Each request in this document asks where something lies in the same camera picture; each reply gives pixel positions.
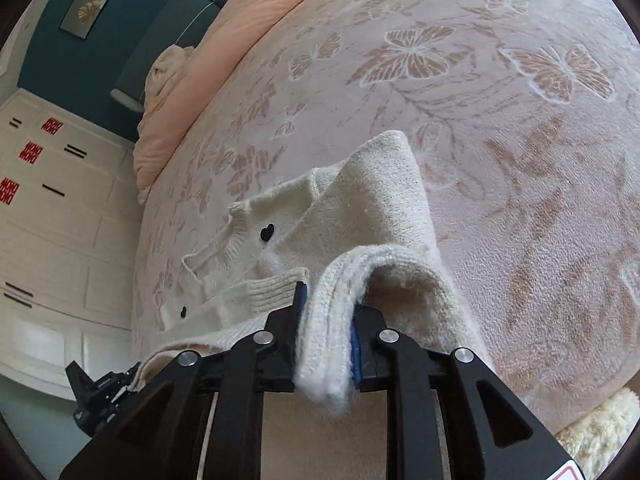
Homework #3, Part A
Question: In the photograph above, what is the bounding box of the teal upholstered headboard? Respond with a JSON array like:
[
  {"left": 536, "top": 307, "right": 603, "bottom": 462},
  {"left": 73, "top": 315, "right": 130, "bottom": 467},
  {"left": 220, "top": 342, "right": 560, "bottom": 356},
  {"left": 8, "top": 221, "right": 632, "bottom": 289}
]
[{"left": 18, "top": 0, "right": 228, "bottom": 141}]

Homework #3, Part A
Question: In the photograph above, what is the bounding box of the peach pink duvet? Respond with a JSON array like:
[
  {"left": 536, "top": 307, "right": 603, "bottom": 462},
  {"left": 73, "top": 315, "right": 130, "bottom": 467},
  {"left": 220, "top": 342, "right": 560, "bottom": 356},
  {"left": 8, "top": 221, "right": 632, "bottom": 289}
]
[{"left": 134, "top": 0, "right": 304, "bottom": 204}]

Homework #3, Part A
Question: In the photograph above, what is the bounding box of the pink butterfly pattern bedspread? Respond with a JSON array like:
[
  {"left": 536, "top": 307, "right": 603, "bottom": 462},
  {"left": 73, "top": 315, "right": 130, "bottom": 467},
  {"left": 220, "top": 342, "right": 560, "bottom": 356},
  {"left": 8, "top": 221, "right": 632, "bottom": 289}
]
[{"left": 132, "top": 0, "right": 639, "bottom": 431}]

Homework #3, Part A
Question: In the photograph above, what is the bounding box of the white panelled wardrobe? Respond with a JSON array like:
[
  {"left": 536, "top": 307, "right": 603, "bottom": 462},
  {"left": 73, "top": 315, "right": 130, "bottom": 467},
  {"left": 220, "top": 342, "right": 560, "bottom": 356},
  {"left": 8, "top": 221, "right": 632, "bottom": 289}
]
[{"left": 1, "top": 90, "right": 142, "bottom": 399}]

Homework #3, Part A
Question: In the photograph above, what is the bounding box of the cream fluffy jacket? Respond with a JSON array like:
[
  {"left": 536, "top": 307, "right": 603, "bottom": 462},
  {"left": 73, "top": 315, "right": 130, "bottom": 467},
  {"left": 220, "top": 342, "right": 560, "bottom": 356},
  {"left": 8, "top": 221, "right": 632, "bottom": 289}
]
[{"left": 555, "top": 387, "right": 640, "bottom": 480}]

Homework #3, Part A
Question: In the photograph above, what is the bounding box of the cream crumpled garment on duvet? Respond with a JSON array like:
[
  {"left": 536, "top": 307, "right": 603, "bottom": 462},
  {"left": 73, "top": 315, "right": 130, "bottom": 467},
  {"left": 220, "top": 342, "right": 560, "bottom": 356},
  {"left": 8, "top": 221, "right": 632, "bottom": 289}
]
[{"left": 143, "top": 44, "right": 194, "bottom": 108}]

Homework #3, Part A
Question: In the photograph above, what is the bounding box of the cream knit cardigan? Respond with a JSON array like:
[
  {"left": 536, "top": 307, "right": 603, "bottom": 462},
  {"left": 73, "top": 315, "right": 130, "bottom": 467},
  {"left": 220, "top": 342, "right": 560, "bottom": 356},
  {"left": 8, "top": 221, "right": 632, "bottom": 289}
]
[{"left": 134, "top": 130, "right": 488, "bottom": 412}]

